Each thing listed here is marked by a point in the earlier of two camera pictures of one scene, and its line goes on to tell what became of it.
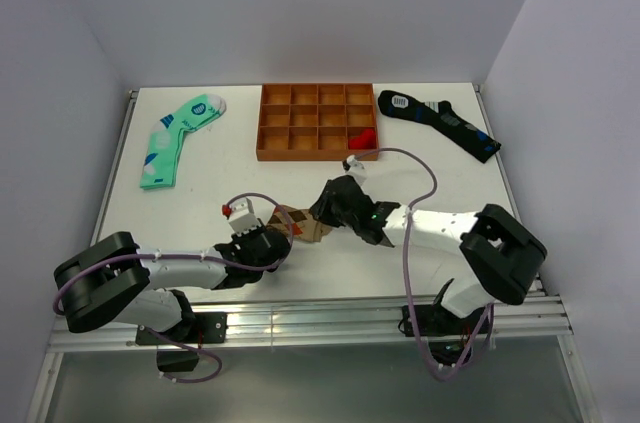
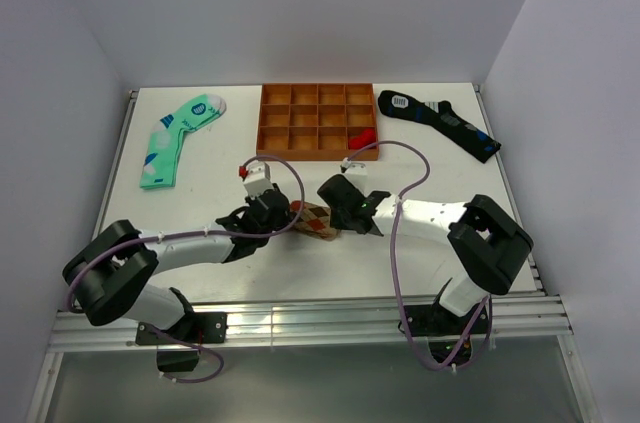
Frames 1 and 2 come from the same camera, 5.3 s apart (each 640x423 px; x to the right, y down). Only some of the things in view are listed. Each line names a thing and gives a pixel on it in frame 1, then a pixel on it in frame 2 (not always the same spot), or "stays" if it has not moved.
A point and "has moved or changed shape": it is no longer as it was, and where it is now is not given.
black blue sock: x=440 y=116 stays
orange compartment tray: x=314 y=121 stays
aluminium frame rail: x=332 y=320 stays
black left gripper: x=239 y=240 -> x=285 y=218
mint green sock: x=158 y=170 stays
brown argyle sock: x=305 y=226 has moved or changed shape
